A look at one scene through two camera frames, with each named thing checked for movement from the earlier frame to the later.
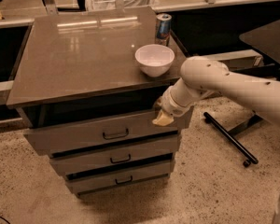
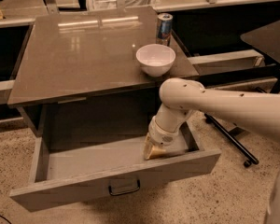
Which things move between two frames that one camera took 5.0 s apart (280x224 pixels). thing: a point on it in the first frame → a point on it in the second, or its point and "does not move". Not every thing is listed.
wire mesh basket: [105, 3] does not move
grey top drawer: [62, 139] → [73, 164]
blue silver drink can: [162, 29] does not move
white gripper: [172, 105] → [162, 136]
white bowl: [155, 60] does not move
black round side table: [272, 40] does not move
